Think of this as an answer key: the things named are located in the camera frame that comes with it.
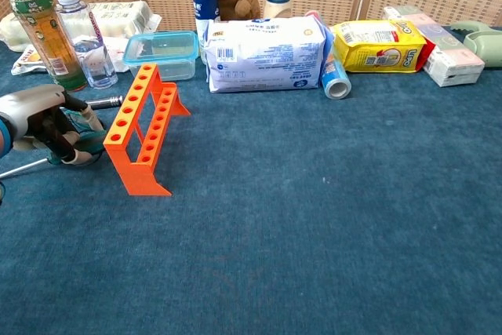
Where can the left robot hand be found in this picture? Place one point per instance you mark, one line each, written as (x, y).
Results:
(35, 111)

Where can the black metal precision screwdriver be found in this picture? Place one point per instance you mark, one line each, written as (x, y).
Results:
(106, 102)

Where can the orange test tube rack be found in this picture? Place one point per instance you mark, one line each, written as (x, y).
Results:
(137, 178)

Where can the clear water bottle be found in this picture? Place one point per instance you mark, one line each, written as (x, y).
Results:
(92, 56)

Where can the green tea bottle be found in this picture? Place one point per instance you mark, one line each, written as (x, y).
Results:
(43, 29)

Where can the white egg carton pack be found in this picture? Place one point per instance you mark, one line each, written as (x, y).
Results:
(121, 17)

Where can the clear container blue lid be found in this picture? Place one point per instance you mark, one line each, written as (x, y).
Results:
(164, 50)

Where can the blue white spray can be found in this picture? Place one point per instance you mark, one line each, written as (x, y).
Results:
(204, 1)

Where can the white wet wipes pack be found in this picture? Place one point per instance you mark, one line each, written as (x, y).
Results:
(266, 56)

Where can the blue table carpet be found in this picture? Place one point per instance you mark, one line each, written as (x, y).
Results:
(294, 213)

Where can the plastic wrap roll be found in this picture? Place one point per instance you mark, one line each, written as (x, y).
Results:
(335, 80)

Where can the yellow Lipo biscuit bag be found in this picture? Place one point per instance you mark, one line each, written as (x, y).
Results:
(376, 48)

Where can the pastel tissue multipack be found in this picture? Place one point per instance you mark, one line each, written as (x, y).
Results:
(451, 56)

